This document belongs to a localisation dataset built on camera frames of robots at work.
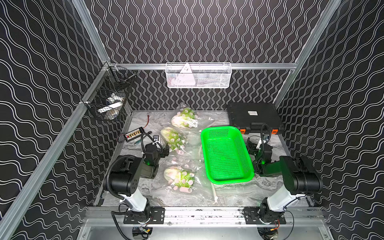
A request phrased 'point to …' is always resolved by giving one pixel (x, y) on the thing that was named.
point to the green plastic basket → (227, 157)
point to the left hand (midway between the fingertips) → (159, 141)
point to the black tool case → (250, 117)
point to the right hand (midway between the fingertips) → (257, 142)
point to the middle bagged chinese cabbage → (180, 143)
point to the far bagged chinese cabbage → (186, 116)
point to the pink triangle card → (185, 79)
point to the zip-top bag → (202, 193)
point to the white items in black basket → (111, 110)
